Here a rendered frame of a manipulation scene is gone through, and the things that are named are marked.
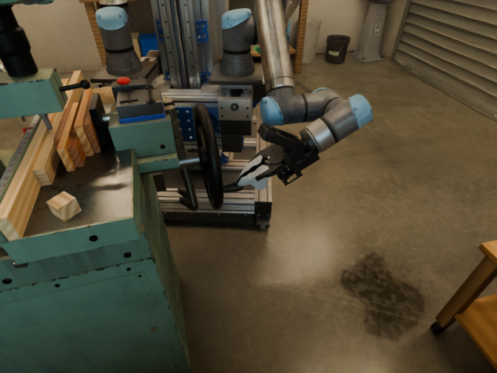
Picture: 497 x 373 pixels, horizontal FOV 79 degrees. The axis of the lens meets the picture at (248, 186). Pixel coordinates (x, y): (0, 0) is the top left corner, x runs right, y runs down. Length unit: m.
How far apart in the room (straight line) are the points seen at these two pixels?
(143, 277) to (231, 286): 0.77
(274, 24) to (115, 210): 0.59
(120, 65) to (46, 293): 0.95
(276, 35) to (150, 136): 0.40
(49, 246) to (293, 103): 0.60
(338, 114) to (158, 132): 0.42
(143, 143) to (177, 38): 0.83
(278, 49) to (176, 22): 0.73
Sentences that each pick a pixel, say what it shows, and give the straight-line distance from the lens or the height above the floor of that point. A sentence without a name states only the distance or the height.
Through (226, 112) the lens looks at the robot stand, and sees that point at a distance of 1.28.
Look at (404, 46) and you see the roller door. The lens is 4.46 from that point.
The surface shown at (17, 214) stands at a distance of 0.62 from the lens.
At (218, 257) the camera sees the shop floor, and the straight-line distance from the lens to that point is 1.61.
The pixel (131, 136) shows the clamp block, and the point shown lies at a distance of 0.74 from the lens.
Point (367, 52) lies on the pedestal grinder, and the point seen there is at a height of 0.10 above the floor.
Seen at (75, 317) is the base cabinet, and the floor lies 0.55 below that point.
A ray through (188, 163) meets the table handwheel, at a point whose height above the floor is 0.81.
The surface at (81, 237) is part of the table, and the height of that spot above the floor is 0.88.
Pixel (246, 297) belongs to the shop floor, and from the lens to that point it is 1.48.
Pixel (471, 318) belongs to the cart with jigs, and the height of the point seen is 0.18.
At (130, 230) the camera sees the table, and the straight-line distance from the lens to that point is 0.60.
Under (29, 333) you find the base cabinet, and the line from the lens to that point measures 0.98.
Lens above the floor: 1.29
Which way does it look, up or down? 40 degrees down
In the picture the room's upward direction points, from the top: straight up
